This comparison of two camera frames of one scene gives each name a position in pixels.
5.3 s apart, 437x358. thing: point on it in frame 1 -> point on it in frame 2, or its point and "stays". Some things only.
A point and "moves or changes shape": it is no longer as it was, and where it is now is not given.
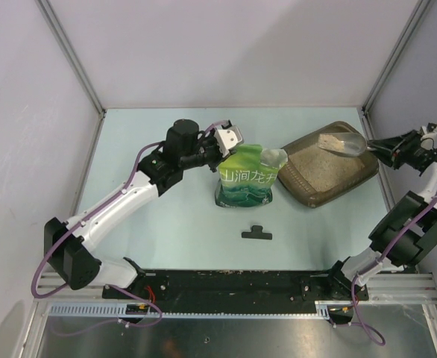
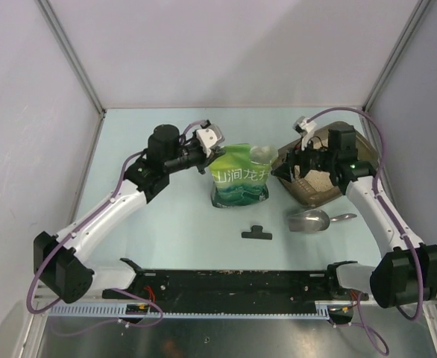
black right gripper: [408, 139] -> [294, 158]
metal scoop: [344, 143] moves or changes shape
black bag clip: [256, 232] stays
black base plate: [239, 286] stays
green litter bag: [247, 176] stays
